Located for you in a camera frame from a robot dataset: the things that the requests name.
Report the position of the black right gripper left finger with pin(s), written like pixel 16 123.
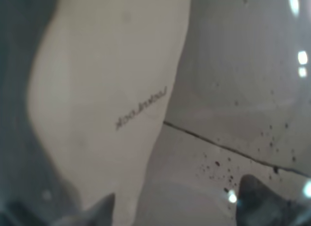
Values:
pixel 100 214

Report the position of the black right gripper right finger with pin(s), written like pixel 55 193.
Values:
pixel 258 205

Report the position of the smoky translucent water bottle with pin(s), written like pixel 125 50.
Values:
pixel 165 103

